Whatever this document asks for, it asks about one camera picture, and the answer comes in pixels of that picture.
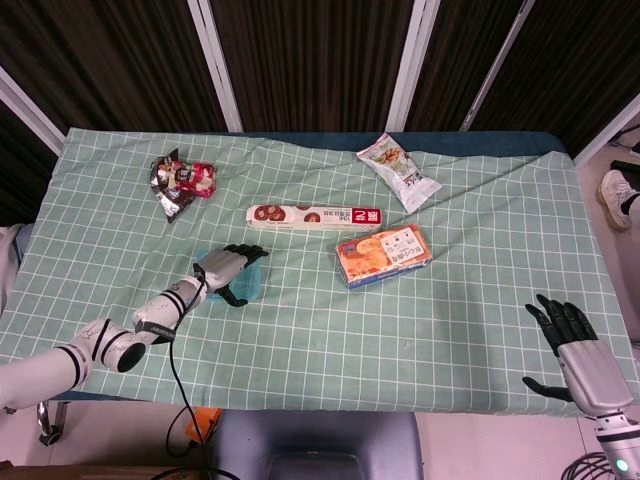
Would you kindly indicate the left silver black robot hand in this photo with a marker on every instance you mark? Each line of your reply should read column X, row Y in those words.
column 220, row 270

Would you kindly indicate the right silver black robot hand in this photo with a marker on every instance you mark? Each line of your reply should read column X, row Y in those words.
column 595, row 375

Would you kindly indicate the teal plastic box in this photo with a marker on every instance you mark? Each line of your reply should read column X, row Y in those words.
column 251, row 282

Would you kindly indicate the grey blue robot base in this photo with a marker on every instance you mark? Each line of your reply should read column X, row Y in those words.
column 320, row 445

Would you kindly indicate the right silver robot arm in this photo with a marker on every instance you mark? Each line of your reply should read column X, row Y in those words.
column 617, row 445

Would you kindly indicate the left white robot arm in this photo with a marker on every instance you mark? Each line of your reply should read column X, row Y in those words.
column 50, row 365

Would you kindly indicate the long cookie box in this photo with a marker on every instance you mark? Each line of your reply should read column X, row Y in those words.
column 315, row 217

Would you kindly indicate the orange blue biscuit box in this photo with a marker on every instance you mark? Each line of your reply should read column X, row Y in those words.
column 380, row 257

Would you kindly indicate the dark silver snack packet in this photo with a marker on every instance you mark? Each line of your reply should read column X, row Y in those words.
column 167, row 195

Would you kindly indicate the red snack packet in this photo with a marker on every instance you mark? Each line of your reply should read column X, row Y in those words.
column 200, row 180

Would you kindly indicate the green white checkered tablecloth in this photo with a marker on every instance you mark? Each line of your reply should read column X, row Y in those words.
column 320, row 345

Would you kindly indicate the orange device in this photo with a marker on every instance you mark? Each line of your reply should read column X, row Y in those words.
column 202, row 425

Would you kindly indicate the white sneaker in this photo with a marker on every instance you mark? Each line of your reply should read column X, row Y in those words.
column 615, row 197

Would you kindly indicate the white green snack bag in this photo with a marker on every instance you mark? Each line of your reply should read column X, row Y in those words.
column 400, row 170

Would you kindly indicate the metal table leg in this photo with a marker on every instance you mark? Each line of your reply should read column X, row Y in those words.
column 60, row 420

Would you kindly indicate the white partition frame post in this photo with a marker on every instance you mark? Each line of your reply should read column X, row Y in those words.
column 30, row 110
column 607, row 130
column 412, row 65
column 215, row 65
column 495, row 65

